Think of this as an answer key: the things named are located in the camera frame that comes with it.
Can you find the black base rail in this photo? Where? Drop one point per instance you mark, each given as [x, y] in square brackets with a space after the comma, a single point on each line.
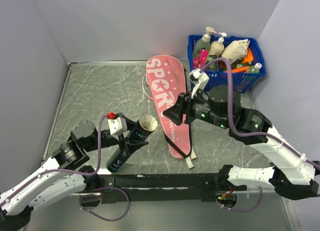
[166, 187]

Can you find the badminton racket head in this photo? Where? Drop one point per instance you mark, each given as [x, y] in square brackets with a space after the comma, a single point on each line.
[145, 87]

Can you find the green bottle white cap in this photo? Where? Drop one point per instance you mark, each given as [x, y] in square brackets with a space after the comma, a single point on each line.
[254, 69]

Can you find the orange snack packet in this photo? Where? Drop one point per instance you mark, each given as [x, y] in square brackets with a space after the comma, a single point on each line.
[249, 57]

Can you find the pink racket bag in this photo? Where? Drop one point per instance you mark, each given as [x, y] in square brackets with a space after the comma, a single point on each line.
[166, 79]

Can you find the green pump bottle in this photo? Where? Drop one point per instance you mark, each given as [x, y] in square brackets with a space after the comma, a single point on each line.
[204, 43]

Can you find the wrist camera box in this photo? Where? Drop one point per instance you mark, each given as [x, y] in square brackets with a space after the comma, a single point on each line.
[199, 79]
[117, 123]

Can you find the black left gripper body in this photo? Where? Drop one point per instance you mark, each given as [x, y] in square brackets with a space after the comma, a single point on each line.
[112, 140]

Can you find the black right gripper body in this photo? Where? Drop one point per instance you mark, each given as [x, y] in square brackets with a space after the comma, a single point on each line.
[197, 107]

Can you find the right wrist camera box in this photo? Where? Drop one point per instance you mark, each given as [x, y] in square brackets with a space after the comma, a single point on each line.
[199, 79]

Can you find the orange tube package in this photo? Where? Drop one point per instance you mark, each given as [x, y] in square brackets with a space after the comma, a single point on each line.
[241, 69]

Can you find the black shuttlecock tube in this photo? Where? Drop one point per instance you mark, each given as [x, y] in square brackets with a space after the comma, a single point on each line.
[145, 126]

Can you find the cream pump bottle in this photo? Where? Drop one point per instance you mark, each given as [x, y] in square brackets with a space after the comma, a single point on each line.
[217, 46]

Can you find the beige paper bag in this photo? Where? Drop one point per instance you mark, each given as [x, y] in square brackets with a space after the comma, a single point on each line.
[236, 50]

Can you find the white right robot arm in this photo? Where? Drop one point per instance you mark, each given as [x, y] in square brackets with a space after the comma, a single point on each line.
[291, 175]

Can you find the pink snack box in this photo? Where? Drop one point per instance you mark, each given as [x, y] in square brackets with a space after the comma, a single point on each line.
[201, 61]

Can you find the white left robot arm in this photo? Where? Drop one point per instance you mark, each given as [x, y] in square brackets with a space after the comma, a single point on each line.
[66, 173]

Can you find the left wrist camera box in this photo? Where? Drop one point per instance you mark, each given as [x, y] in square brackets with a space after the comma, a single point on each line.
[117, 123]

